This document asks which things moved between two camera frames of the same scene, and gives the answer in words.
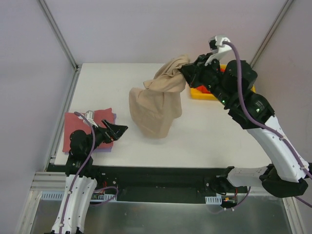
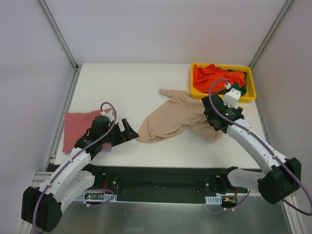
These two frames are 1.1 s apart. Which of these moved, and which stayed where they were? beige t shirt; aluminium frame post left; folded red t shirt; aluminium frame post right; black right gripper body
Moved: beige t shirt; black right gripper body
Stayed: folded red t shirt; aluminium frame post left; aluminium frame post right
